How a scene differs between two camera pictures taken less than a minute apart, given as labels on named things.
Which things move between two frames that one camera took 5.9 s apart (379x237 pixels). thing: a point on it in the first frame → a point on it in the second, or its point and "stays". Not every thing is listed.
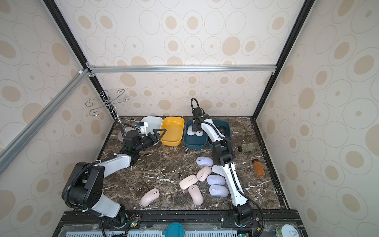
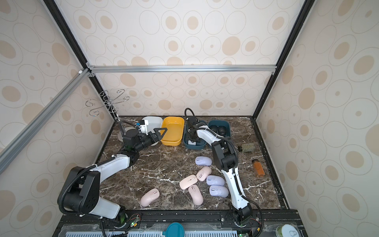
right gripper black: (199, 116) → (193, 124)
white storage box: (154, 123) stays
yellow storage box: (174, 126) stays
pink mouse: (197, 196) stays
